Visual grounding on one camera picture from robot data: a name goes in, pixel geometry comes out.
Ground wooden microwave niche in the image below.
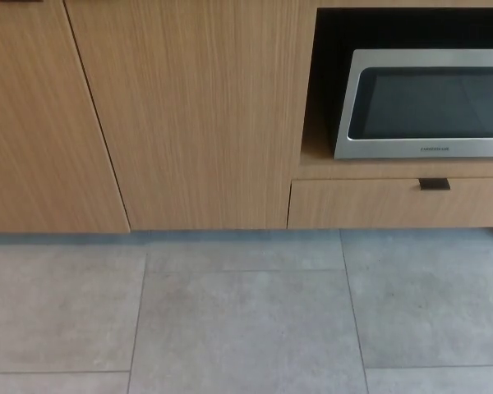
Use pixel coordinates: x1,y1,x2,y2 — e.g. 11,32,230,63
298,6,493,181

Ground stainless steel microwave oven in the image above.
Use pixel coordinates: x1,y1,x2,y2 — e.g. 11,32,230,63
333,48,493,161

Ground narrow wooden cabinet door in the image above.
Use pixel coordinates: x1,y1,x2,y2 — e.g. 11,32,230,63
0,0,131,234

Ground wooden drawer front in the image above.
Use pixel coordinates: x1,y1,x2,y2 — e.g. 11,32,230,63
286,176,493,230

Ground black drawer handle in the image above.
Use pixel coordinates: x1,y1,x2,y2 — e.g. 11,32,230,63
418,178,451,192

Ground wide wooden cabinet panel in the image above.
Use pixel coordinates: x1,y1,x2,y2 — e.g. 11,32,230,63
64,0,318,231

